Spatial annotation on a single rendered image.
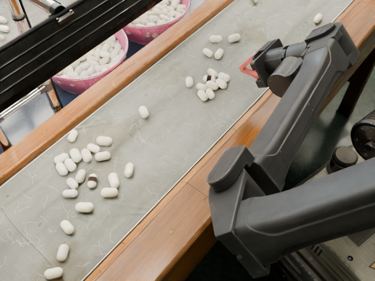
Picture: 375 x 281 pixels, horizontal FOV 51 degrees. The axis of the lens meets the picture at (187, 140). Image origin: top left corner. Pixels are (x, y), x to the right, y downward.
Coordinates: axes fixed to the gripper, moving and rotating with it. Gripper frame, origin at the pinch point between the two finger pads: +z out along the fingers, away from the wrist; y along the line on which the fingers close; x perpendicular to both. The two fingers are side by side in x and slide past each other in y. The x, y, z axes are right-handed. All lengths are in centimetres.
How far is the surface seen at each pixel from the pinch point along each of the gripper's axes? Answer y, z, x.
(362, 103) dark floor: -99, 41, 76
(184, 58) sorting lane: -4.8, 24.5, -4.5
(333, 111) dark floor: -85, 48, 71
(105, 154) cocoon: 33.4, 17.4, -0.6
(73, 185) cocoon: 43.3, 17.5, -0.1
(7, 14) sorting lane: 14, 69, -40
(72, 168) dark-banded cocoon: 40.5, 20.2, -2.4
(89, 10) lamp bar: 27.1, -1.9, -28.3
